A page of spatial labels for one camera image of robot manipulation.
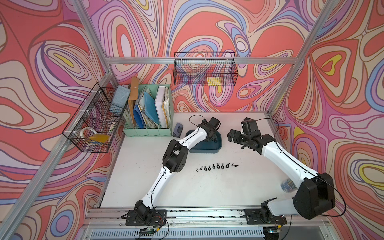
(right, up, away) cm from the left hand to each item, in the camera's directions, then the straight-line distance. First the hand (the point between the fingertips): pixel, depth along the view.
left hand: (213, 137), depth 104 cm
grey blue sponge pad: (-55, +23, -23) cm, 64 cm away
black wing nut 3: (-12, -19, -15) cm, 27 cm away
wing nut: (+10, -16, -13) cm, 23 cm away
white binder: (-33, +22, -13) cm, 42 cm away
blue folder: (-42, +19, -10) cm, 47 cm away
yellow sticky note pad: (-1, +35, -13) cm, 38 cm away
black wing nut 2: (-9, -19, -14) cm, 25 cm away
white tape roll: (-64, +5, -31) cm, 72 cm away
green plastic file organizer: (-49, +7, +2) cm, 50 cm away
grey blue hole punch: (-25, +5, +1) cm, 26 cm away
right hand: (+10, 0, -19) cm, 21 cm away
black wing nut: (+12, -17, -13) cm, 25 cm away
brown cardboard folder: (-48, +25, -20) cm, 58 cm away
